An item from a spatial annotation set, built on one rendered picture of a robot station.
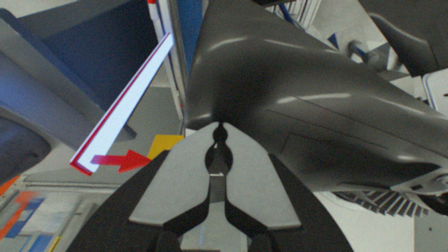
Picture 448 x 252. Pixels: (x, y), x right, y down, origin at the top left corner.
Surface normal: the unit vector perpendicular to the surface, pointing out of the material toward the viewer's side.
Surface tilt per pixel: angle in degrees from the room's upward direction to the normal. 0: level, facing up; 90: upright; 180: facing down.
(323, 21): 0
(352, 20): 0
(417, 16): 49
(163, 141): 90
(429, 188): 7
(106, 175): 90
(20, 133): 92
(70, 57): 90
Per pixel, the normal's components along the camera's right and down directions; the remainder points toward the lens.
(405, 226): 0.02, -0.02
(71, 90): -0.01, 0.75
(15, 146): 0.95, 0.13
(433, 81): -0.72, 0.20
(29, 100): 0.98, -0.13
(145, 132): 0.04, -0.66
